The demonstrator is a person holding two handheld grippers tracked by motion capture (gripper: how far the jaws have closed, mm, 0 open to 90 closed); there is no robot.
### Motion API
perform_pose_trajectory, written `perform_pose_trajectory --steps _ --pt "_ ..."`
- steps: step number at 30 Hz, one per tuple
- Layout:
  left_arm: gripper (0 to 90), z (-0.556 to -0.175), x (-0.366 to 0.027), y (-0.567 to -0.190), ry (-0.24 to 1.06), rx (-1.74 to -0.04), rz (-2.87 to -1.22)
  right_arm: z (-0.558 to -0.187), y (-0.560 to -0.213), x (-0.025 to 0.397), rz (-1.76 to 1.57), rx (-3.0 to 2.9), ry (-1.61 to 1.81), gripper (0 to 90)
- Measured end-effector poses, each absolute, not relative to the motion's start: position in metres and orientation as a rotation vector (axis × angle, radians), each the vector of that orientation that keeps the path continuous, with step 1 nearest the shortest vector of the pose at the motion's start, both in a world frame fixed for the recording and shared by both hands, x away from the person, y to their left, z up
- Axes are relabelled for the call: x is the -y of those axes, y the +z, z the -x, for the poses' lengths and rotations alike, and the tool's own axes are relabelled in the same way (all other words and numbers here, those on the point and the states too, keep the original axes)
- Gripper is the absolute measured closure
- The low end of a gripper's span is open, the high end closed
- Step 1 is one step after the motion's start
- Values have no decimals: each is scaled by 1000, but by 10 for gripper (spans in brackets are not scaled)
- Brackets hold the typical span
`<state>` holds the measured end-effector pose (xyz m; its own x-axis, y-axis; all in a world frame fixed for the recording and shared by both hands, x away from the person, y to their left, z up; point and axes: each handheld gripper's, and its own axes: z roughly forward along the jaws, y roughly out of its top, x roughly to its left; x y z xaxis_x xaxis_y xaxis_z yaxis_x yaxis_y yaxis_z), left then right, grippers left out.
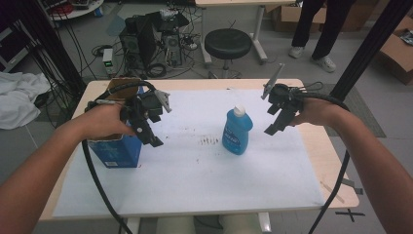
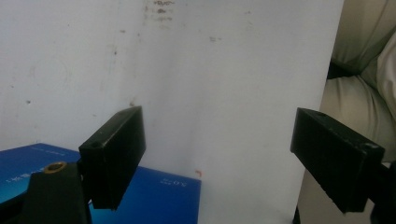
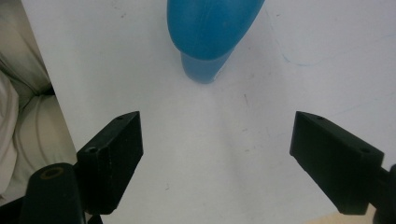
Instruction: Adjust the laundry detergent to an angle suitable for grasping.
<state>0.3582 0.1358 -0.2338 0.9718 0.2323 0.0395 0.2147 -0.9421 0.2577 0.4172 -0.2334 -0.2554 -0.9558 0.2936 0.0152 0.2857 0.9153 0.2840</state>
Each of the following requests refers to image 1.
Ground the white power supply unit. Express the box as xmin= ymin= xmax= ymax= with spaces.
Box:
xmin=101 ymin=47 xmax=116 ymax=77

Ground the blue cardboard box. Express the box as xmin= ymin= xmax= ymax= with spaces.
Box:
xmin=86 ymin=77 xmax=144 ymax=170

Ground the white table mat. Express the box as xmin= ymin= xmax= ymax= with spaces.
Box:
xmin=52 ymin=88 xmax=327 ymax=218

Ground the person's right hand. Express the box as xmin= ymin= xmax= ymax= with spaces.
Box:
xmin=289 ymin=97 xmax=346 ymax=130

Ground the black tape cross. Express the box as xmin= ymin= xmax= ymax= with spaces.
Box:
xmin=334 ymin=208 xmax=366 ymax=223

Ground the black metal stand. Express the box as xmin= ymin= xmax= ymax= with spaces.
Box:
xmin=328 ymin=0 xmax=413 ymax=102

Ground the open brown cardboard box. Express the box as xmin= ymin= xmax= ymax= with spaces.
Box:
xmin=375 ymin=15 xmax=413 ymax=87

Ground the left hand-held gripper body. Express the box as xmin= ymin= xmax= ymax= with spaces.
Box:
xmin=120 ymin=89 xmax=172 ymax=127

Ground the white desk with metal legs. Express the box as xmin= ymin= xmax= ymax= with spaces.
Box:
xmin=194 ymin=0 xmax=297 ymax=65

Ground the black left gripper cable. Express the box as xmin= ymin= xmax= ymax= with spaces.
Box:
xmin=81 ymin=80 xmax=158 ymax=234

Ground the grey floor mat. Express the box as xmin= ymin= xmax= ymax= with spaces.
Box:
xmin=305 ymin=83 xmax=388 ymax=138

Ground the white cloth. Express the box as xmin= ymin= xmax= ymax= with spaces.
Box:
xmin=0 ymin=70 xmax=52 ymax=131

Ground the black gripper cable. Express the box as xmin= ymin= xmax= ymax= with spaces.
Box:
xmin=81 ymin=80 xmax=158 ymax=234
xmin=293 ymin=81 xmax=353 ymax=234

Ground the round white table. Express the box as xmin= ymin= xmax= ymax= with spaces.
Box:
xmin=48 ymin=0 xmax=105 ymax=21

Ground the grey computer tower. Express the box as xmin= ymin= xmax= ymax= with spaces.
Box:
xmin=160 ymin=31 xmax=183 ymax=68

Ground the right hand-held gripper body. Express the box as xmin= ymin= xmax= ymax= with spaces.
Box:
xmin=260 ymin=62 xmax=305 ymax=115

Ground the black round stool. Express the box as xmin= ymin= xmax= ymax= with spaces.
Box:
xmin=204 ymin=27 xmax=253 ymax=80

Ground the black computer tower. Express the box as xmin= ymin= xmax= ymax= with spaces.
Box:
xmin=118 ymin=13 xmax=158 ymax=71

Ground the person's left hand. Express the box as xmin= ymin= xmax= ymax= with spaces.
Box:
xmin=82 ymin=102 xmax=136 ymax=141

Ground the brown cardboard box under desk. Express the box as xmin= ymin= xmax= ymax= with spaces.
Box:
xmin=272 ymin=3 xmax=327 ymax=34

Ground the blue bottle with white cap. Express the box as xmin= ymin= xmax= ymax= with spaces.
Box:
xmin=221 ymin=103 xmax=254 ymax=156

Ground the black stand with cables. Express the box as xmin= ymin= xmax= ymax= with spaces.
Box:
xmin=13 ymin=0 xmax=88 ymax=98

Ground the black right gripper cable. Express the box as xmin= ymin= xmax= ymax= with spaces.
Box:
xmin=293 ymin=81 xmax=353 ymax=234

